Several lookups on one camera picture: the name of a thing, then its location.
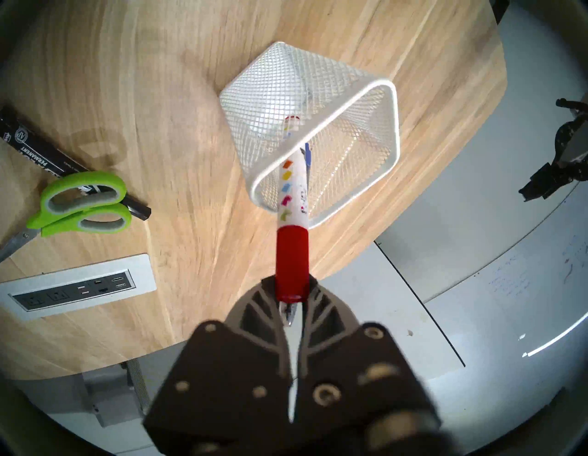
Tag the rolling whiteboard on stand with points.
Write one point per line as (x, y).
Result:
(386, 312)

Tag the red-capped white marker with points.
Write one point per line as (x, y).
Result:
(292, 257)

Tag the silver table outlet panel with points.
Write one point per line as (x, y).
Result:
(138, 271)

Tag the white mesh pen holder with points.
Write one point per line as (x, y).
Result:
(275, 78)

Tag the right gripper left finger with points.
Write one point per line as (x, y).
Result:
(225, 381)

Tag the grey metal table leg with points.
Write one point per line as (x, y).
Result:
(115, 395)

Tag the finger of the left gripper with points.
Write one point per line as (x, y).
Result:
(574, 145)
(549, 181)

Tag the black permanent marker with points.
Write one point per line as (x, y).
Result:
(32, 147)

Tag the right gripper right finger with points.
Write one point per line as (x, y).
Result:
(363, 386)

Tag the wall whiteboard with writing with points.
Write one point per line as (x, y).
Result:
(528, 285)

